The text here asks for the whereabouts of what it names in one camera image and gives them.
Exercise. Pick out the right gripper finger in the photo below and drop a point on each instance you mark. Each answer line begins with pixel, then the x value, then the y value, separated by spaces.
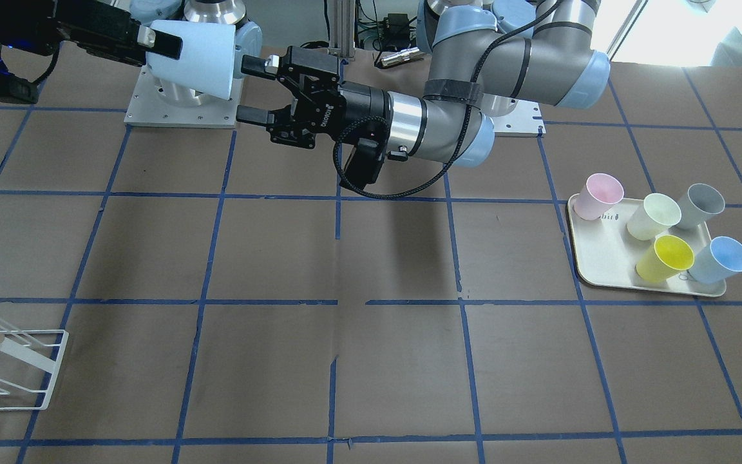
pixel 157 42

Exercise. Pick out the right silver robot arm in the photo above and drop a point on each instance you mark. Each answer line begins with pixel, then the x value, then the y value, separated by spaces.
pixel 248 35

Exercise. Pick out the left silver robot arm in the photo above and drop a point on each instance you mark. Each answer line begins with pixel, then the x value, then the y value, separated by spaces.
pixel 473 55

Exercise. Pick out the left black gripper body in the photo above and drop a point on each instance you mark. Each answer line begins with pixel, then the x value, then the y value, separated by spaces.
pixel 359 106

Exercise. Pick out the grey plastic cup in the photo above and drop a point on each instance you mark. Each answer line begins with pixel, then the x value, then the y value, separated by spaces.
pixel 700 203

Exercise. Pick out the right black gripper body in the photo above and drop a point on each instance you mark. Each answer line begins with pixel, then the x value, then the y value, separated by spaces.
pixel 86 30

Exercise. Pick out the light blue plastic cup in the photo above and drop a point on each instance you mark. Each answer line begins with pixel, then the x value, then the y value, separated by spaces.
pixel 206 62

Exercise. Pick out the aluminium frame post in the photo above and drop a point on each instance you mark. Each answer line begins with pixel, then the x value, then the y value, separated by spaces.
pixel 342 16

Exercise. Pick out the yellow plastic cup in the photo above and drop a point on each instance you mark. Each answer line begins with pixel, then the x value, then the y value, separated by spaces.
pixel 668 256

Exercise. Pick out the pink plastic cup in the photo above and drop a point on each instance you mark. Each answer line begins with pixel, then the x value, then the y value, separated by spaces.
pixel 600 193

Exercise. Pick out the cream plastic tray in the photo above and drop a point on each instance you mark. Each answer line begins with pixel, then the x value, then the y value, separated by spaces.
pixel 606 254

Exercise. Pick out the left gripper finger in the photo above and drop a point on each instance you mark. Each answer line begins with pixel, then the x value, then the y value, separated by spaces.
pixel 256 116
pixel 263 67

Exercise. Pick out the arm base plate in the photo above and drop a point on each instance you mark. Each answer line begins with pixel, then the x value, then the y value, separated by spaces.
pixel 517 118
pixel 157 103

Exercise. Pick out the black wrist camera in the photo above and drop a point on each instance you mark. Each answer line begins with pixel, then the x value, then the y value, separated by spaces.
pixel 364 163

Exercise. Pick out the pale green plastic cup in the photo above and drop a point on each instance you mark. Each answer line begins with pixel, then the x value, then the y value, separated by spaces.
pixel 656 214

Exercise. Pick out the white wire cup rack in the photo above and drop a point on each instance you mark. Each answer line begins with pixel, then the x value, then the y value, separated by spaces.
pixel 30 366

